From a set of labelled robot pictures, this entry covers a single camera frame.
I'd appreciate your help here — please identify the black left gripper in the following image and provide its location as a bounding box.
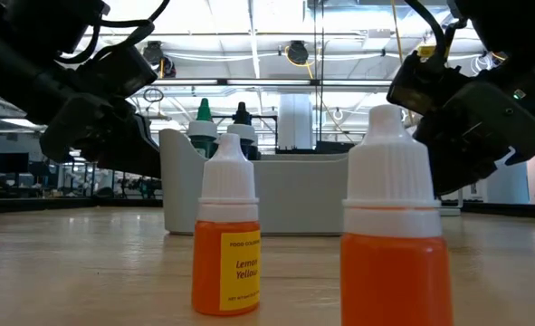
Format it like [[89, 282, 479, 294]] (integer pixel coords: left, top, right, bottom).
[[0, 40, 162, 180]]

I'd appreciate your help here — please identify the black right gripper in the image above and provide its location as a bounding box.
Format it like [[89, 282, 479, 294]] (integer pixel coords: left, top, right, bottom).
[[414, 81, 535, 197]]

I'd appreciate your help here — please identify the orange dye bottle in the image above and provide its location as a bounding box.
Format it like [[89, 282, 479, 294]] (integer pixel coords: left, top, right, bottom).
[[339, 104, 455, 326]]

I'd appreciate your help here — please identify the green-cap food coloring bottle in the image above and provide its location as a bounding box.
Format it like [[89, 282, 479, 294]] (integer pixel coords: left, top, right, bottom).
[[187, 98, 219, 159]]

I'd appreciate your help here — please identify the small lemon yellow dropper bottle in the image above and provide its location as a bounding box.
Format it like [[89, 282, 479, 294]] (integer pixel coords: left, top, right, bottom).
[[191, 133, 262, 317]]

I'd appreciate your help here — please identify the black-cap food coloring bottle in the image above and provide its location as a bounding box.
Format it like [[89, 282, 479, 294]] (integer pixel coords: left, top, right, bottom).
[[226, 101, 260, 160]]

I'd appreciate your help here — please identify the distant dark monitor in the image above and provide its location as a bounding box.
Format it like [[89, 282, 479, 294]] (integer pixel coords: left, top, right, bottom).
[[0, 152, 31, 176]]

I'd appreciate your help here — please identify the black mesh computer case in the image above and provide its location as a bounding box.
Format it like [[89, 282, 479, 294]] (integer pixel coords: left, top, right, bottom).
[[314, 140, 350, 155]]

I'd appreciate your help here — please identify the overhead rig light bar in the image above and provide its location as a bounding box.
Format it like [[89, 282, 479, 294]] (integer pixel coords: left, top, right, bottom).
[[130, 78, 395, 91]]

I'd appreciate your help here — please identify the white building column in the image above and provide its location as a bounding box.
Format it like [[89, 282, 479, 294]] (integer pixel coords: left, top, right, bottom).
[[278, 93, 314, 150]]

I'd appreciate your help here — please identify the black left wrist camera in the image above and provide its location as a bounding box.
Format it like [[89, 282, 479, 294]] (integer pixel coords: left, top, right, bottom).
[[74, 44, 159, 100]]

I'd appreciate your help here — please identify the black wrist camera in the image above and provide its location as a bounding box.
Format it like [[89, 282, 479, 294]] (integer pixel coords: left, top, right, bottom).
[[74, 44, 159, 100], [387, 50, 473, 117]]

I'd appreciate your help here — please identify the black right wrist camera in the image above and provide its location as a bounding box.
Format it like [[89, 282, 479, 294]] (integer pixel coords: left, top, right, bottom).
[[387, 50, 473, 117]]

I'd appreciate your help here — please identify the black ceiling cable reel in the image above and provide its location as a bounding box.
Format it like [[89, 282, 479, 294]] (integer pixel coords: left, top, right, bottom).
[[286, 40, 310, 66], [142, 40, 177, 78]]

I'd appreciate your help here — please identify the yellow cable tag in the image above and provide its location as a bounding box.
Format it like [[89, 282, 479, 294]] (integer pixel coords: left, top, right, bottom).
[[416, 43, 438, 59]]

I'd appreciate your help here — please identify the yellow hanging cable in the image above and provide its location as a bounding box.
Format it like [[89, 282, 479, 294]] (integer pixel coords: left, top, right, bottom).
[[389, 0, 406, 64]]

